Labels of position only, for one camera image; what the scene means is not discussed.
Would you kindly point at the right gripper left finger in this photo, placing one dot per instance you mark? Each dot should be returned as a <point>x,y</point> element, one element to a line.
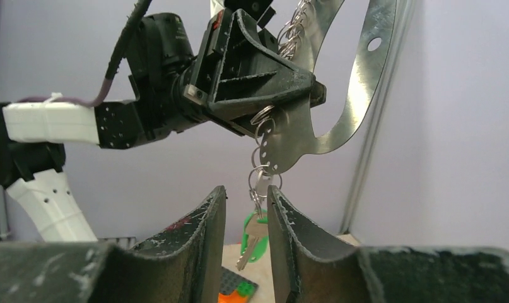
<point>182,263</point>

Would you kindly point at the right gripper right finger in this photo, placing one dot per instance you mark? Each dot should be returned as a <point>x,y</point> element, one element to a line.
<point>311,265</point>

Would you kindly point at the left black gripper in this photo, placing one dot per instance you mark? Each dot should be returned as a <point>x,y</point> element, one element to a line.
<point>237,74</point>

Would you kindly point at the green key tag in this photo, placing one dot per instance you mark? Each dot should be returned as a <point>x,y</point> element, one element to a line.
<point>262,245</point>

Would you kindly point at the silver key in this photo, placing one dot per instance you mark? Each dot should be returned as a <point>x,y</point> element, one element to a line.
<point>255,229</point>

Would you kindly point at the metal key holder plate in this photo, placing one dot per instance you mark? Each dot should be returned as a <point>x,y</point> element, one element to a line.
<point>285,133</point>

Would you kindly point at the steel split keyring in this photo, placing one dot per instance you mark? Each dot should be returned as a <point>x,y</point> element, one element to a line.
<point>259,179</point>

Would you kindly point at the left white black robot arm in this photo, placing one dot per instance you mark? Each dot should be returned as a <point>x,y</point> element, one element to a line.
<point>155,85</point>

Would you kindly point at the orange plate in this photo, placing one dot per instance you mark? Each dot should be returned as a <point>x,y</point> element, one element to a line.
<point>233,298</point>

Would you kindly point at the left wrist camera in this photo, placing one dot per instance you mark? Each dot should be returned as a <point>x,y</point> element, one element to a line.
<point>260,10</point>

